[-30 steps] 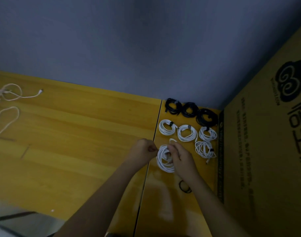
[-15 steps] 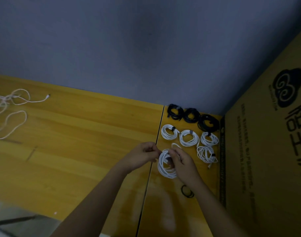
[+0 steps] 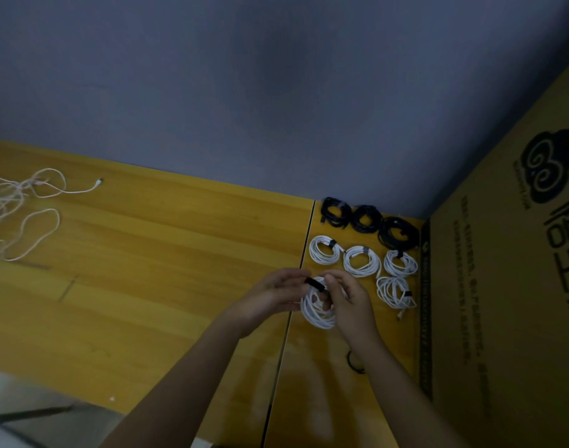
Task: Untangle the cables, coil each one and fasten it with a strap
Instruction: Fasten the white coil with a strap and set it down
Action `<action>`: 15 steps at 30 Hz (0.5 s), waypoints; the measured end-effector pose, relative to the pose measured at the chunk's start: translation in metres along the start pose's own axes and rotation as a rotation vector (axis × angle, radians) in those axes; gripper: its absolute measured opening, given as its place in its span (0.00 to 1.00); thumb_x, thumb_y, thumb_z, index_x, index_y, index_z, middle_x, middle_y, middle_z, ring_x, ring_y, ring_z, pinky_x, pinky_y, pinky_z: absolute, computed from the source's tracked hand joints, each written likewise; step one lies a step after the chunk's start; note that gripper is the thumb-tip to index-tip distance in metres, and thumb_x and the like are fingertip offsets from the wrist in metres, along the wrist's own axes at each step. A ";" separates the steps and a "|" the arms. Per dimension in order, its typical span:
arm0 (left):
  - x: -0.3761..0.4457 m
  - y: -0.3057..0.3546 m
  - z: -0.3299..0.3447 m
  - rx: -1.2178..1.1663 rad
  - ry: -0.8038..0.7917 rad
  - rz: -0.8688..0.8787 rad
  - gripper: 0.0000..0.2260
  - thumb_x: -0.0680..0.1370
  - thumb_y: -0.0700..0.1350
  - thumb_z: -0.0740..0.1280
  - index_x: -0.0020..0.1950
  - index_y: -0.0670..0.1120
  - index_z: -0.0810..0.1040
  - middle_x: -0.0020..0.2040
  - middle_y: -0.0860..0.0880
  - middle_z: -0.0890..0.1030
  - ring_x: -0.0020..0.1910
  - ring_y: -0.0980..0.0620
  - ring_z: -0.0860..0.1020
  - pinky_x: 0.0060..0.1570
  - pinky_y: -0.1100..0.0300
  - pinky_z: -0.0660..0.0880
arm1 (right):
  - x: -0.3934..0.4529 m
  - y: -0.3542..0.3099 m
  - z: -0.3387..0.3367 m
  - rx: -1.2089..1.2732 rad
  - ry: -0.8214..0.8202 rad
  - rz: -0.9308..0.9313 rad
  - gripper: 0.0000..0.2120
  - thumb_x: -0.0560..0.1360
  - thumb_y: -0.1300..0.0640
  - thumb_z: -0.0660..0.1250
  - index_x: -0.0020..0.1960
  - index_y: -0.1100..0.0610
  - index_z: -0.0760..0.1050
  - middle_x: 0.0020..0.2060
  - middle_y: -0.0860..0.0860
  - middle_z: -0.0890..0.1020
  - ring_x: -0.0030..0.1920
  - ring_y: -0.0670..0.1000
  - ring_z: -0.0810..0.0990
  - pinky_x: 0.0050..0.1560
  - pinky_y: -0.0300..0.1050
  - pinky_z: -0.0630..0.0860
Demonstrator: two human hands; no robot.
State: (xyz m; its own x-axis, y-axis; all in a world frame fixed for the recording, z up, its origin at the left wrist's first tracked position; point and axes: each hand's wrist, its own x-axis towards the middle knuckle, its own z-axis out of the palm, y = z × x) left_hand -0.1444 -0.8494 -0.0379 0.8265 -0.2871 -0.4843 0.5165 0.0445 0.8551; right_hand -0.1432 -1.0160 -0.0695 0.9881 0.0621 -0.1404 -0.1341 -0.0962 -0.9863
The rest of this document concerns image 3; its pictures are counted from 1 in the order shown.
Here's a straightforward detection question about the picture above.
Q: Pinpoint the single white cable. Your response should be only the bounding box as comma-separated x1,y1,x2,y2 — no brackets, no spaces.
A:
374,274,419,321
298,274,347,331
382,248,421,280
308,234,347,268
341,243,385,280

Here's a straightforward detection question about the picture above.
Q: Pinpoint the person's left forearm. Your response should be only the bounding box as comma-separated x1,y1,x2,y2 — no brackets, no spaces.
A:
98,322,258,448

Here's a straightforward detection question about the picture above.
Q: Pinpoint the tangle of white cables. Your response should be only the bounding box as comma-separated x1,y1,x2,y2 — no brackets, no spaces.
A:
0,167,105,265

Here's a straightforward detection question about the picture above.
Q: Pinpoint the person's right hand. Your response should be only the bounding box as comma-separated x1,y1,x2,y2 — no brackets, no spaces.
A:
319,269,383,353

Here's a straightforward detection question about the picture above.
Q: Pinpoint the person's left hand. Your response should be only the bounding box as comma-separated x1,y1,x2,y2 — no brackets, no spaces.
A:
221,266,316,340

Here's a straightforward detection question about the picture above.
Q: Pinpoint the group of black cable ties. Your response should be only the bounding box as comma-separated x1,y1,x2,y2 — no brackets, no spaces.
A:
345,347,369,375

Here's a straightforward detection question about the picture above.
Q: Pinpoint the cardboard box with black print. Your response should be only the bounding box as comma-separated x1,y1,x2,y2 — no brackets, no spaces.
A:
419,51,569,448

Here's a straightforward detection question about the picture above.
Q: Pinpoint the person's right forearm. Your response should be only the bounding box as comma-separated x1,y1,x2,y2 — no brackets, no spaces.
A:
354,335,473,448

